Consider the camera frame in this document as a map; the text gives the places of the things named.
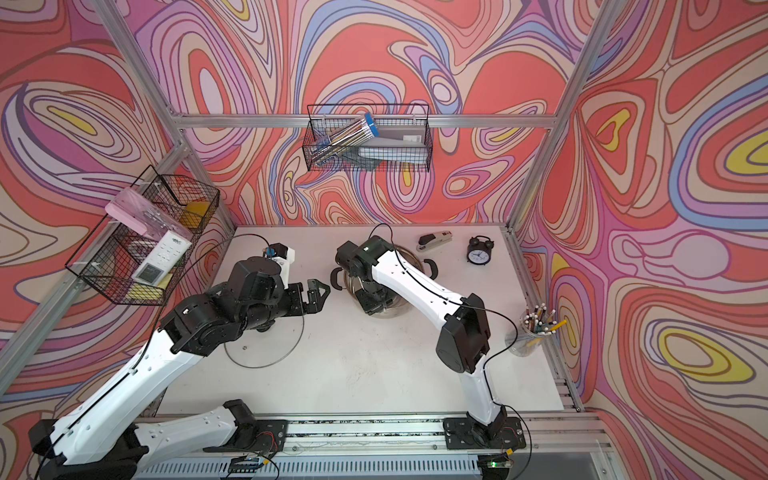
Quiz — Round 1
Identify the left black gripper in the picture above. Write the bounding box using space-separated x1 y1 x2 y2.
238 275 333 334

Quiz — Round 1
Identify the glass pot lid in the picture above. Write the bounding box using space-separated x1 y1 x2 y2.
224 314 306 370

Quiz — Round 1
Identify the stainless steel pot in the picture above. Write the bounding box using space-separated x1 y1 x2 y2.
335 236 445 327

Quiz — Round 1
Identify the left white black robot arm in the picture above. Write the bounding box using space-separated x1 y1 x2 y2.
29 256 331 479

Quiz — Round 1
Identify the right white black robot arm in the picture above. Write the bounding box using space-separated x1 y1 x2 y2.
335 235 507 447

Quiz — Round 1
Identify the beige black stapler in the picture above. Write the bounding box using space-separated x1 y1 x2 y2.
416 231 453 252

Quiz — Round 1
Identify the black alarm clock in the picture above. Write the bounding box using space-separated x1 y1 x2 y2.
466 235 494 266

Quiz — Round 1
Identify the yellow sponge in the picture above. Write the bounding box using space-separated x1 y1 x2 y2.
178 201 210 231

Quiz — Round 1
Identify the grey white box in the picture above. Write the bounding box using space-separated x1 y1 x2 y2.
358 125 428 164

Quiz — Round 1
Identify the clear cup of pencils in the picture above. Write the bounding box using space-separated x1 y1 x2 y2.
505 303 568 357

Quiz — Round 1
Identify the white remote device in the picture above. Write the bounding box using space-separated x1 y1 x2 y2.
132 230 191 287

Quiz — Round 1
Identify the clear tube of pencils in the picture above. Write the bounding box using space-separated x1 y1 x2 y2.
307 113 379 167

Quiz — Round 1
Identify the green circuit board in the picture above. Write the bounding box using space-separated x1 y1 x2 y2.
226 456 271 477

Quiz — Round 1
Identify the pink plastic case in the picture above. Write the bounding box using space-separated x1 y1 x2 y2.
105 188 172 241

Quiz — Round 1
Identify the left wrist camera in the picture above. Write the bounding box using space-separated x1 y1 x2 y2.
264 243 295 287

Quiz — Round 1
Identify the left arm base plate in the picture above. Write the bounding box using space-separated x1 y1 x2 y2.
204 419 289 454

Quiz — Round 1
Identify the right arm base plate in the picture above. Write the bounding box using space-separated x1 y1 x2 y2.
442 413 527 451

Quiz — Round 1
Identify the back black wire basket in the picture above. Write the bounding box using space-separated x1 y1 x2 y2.
302 102 433 172

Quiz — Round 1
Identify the black wire basket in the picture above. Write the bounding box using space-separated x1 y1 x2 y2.
302 102 433 172
65 166 220 306

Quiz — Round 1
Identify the left black wire basket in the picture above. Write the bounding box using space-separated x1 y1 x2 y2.
65 166 220 306

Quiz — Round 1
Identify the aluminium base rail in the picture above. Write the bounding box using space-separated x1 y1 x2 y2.
138 410 628 479

